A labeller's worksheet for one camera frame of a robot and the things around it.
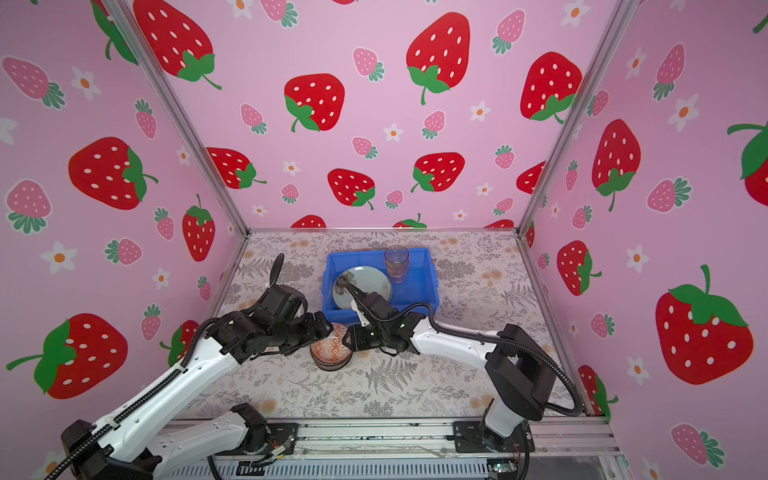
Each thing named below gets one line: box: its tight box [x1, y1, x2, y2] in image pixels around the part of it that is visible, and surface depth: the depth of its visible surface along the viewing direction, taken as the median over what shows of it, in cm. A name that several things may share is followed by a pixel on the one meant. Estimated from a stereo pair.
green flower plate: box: [332, 265, 391, 309], surface depth 104 cm
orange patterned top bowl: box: [310, 323, 352, 363], surface depth 83 cm
